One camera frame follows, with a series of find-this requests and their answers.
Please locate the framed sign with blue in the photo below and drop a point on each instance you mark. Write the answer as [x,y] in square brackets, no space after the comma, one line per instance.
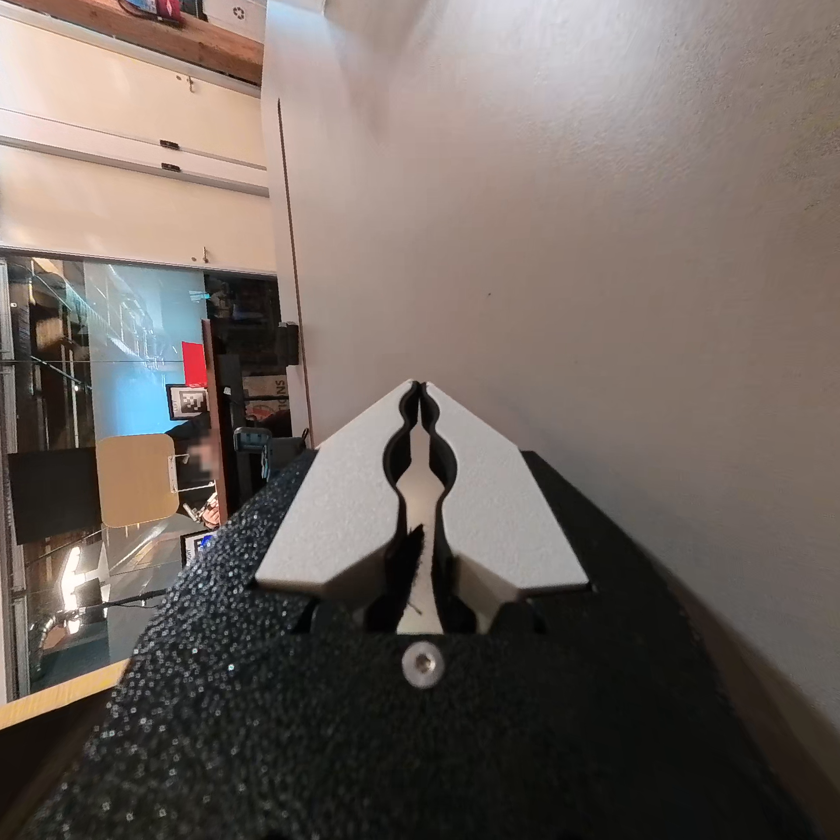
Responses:
[195,548]

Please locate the light wooden table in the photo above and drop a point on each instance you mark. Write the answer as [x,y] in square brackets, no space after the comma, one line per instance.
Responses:
[59,695]

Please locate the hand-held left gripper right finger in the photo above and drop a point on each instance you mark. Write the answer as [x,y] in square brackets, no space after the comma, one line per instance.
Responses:
[505,518]

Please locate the black panel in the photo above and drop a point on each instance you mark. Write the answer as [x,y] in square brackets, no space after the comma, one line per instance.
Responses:
[56,495]

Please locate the light wooden chair back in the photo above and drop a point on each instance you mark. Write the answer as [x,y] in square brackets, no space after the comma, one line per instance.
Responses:
[134,482]

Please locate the red sheet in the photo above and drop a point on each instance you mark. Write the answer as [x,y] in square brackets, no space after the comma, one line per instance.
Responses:
[194,364]

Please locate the small black box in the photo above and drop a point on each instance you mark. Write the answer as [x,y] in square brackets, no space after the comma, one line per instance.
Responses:
[287,342]

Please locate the brown wooden desk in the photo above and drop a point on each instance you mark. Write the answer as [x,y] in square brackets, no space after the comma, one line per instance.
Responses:
[216,407]

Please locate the studio lamp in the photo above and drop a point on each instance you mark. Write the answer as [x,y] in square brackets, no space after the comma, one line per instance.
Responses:
[85,568]

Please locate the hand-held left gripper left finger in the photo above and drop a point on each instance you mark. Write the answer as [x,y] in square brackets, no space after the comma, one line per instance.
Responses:
[328,512]

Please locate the white box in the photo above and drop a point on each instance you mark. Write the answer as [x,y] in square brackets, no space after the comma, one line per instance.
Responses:
[235,9]

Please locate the blue grey device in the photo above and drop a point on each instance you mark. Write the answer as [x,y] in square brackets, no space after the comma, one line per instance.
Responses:
[253,439]

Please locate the red item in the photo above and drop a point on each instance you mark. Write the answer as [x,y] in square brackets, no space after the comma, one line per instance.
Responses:
[154,8]

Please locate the framed printed tag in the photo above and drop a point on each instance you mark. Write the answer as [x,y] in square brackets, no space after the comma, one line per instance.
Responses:
[189,401]

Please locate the large glass window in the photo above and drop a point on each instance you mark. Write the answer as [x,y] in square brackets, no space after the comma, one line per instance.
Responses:
[124,328]

